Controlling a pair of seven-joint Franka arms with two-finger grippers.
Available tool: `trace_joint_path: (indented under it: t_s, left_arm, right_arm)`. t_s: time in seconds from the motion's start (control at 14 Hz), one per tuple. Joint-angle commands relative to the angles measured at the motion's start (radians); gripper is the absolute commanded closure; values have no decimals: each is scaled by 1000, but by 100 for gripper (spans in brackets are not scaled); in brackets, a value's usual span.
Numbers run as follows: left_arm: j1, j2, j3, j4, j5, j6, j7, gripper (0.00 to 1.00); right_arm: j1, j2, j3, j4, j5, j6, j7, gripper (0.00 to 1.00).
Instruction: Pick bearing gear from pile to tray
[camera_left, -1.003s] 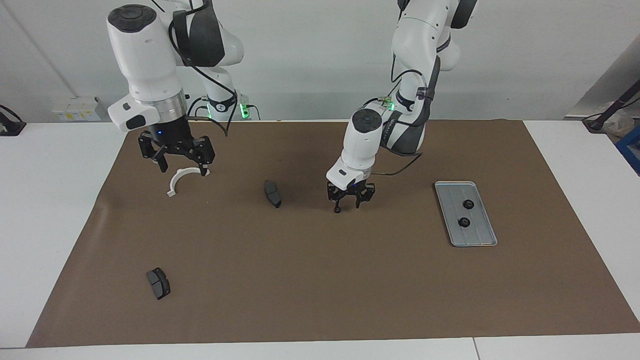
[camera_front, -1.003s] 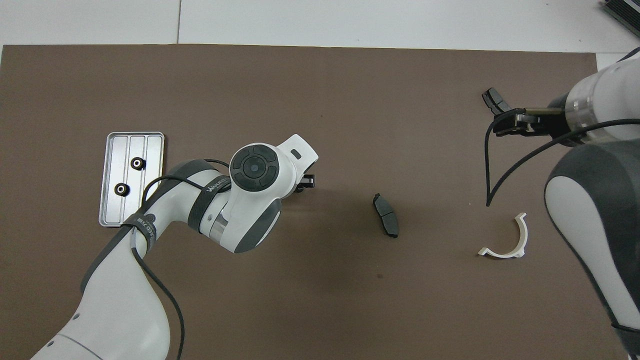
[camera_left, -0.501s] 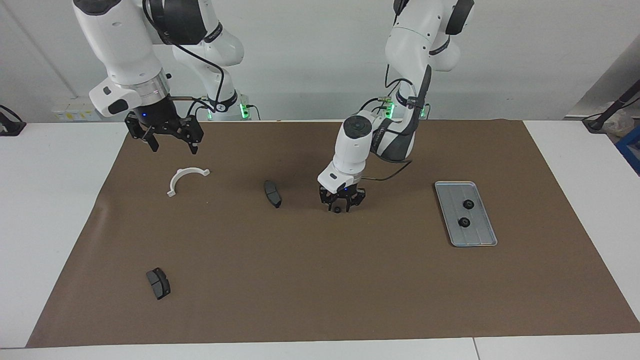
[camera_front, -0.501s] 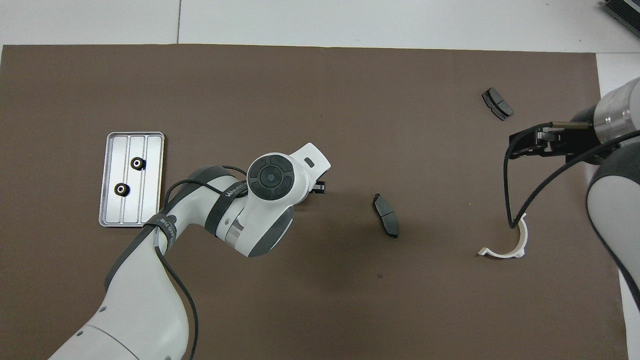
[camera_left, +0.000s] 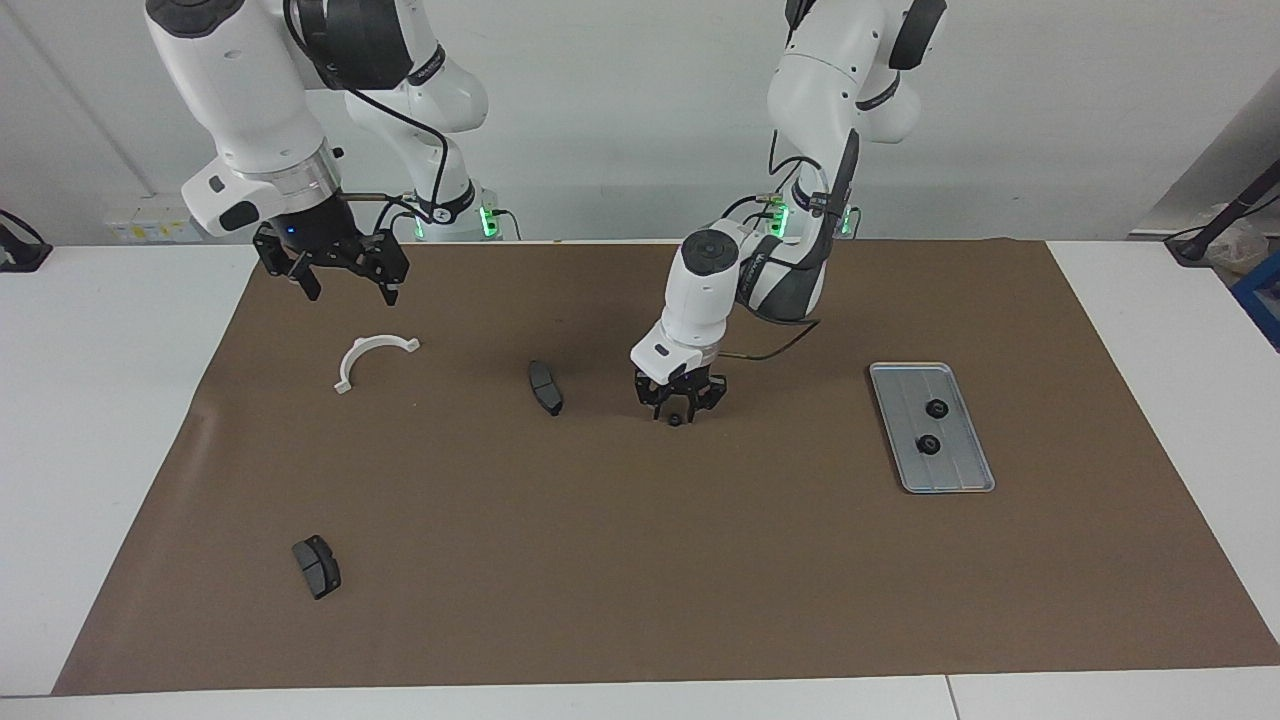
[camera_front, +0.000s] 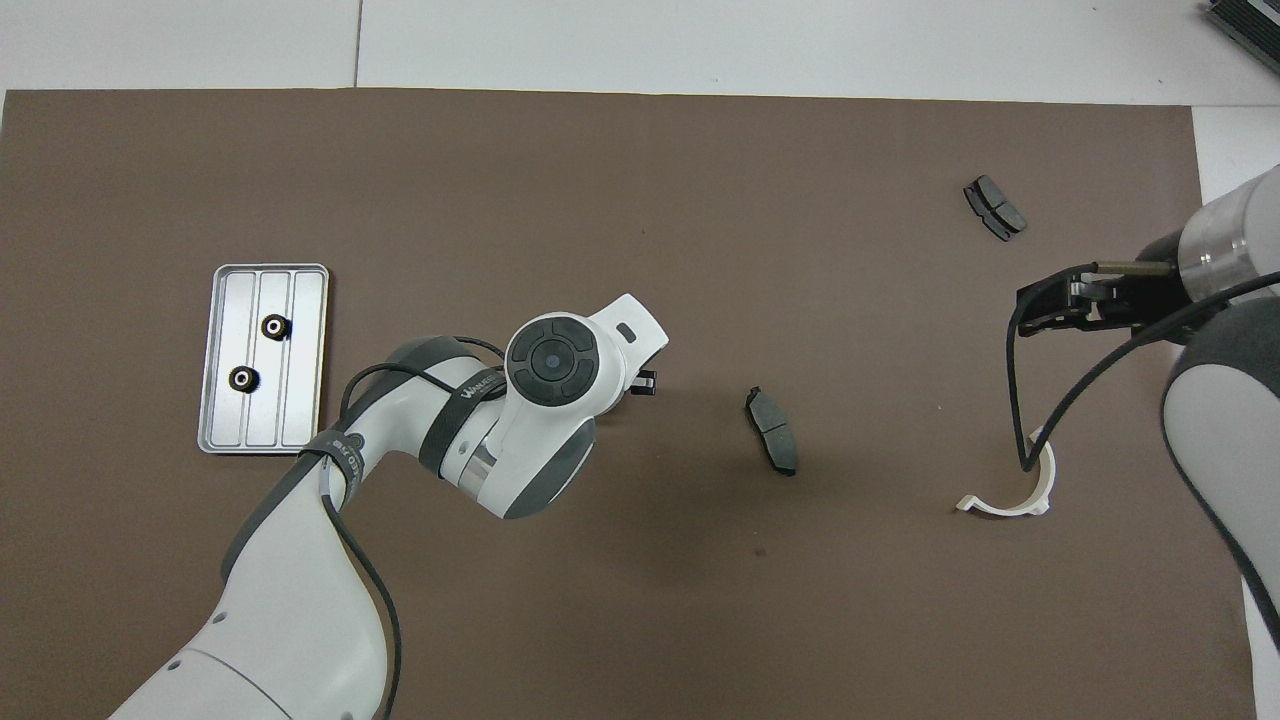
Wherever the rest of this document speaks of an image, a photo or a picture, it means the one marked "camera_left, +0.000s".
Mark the black tripod stand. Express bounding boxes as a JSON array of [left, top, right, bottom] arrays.
[[1165, 158, 1280, 264]]

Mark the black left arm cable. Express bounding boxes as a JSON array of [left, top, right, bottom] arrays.
[[722, 128, 851, 361]]

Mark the blue crate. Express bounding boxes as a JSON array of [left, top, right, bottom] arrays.
[[1230, 250, 1280, 351]]

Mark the brown paper table mat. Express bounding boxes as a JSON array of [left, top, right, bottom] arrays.
[[52, 238, 1280, 697]]

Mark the silver ribbed metal tray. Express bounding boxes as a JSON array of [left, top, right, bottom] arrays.
[[868, 361, 997, 495]]

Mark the white curved plastic bracket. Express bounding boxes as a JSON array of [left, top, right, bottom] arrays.
[[333, 334, 422, 396]]

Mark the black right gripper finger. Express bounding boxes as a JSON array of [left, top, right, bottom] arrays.
[[253, 228, 321, 303], [350, 232, 411, 307]]

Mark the clear plastic bag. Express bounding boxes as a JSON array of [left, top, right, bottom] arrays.
[[1205, 203, 1269, 273]]

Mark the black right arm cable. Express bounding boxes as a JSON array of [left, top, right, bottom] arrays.
[[283, 0, 451, 216]]

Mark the dark grey brake pad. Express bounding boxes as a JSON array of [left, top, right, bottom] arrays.
[[291, 535, 343, 601], [527, 359, 565, 418]]

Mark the white wall socket box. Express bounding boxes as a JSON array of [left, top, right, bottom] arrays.
[[105, 193, 208, 244]]

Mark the black base power cable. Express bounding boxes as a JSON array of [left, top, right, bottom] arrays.
[[720, 192, 776, 226]]

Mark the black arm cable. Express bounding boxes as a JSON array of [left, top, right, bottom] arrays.
[[283, 0, 451, 216], [722, 128, 851, 361]]

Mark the black clamp mount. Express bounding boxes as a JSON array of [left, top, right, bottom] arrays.
[[0, 208, 53, 273]]

